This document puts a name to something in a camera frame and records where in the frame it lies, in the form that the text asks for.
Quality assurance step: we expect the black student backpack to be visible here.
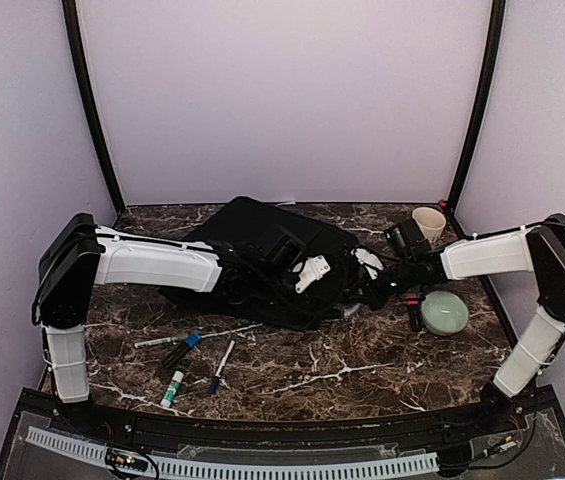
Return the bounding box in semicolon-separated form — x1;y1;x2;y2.
159;197;359;331

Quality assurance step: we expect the black marker pink cap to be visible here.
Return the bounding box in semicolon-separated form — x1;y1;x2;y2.
405;293;423;332

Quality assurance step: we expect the black corner post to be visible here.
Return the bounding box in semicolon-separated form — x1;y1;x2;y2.
61;0;126;215
446;0;506;212

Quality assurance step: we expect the white pen blue cap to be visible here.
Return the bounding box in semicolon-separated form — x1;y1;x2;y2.
208;340;236;395

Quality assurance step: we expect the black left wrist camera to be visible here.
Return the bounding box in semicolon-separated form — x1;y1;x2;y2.
259;224;332;295

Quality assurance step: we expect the white green glue stick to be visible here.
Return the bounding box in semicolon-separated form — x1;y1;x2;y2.
160;370;184;408

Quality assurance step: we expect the pale green ceramic bowl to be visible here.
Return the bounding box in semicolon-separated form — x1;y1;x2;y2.
421;291;469;336

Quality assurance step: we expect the black marker blue cap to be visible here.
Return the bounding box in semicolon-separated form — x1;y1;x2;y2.
161;332;202;369

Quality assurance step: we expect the white ceramic mug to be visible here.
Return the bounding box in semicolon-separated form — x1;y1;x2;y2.
412;207;446;242

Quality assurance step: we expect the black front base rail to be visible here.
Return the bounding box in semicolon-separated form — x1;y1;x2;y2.
11;384;558;451

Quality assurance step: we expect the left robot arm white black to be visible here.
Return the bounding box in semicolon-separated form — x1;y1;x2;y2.
31;212;332;436

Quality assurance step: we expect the black left corner post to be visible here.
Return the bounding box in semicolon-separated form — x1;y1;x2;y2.
61;0;126;215

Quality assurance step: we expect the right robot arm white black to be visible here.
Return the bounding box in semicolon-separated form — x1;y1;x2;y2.
353;213;565;434

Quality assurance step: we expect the thin white pen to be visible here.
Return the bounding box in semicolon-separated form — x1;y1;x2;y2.
133;334;187;349

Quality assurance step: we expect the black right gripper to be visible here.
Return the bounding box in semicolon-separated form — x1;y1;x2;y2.
347;258;417;311

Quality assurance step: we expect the black right corner post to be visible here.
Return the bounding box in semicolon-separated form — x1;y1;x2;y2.
446;0;506;212

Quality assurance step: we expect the white slotted cable duct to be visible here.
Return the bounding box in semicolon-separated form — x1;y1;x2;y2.
25;427;439;479

